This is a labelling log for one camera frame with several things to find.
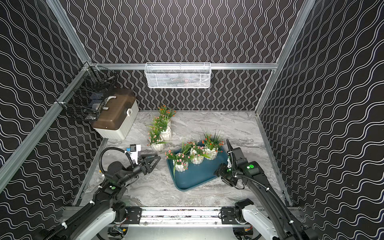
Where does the potted pink gypsophila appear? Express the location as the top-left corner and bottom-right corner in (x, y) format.
(153, 116), (172, 141)
(165, 143), (192, 175)
(149, 127), (167, 152)

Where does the teal plastic tray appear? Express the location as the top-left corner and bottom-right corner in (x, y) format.
(166, 142), (228, 192)

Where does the potted red gypsophila spiky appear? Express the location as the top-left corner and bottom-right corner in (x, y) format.
(202, 129), (224, 161)

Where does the potted red gypsophila plant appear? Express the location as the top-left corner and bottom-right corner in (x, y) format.
(188, 142), (208, 165)

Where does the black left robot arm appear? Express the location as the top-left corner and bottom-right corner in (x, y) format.
(33, 154), (161, 240)

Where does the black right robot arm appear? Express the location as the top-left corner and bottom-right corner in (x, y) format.
(215, 144), (318, 240)

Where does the white ribbed storage box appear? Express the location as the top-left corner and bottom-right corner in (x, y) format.
(92, 101), (139, 140)

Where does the potted orange gypsophila at back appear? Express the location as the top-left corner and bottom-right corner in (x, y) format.
(158, 105), (177, 127)

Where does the brown storage box lid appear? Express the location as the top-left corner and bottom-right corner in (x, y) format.
(92, 88), (137, 123)

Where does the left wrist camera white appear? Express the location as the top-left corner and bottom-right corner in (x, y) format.
(129, 144), (141, 165)

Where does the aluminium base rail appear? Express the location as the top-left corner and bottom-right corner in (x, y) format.
(123, 207), (238, 227)

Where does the white mesh wall basket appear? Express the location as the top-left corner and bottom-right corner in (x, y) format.
(144, 62), (212, 89)

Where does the black wire wall basket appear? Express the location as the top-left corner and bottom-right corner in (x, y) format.
(58, 65), (118, 122)

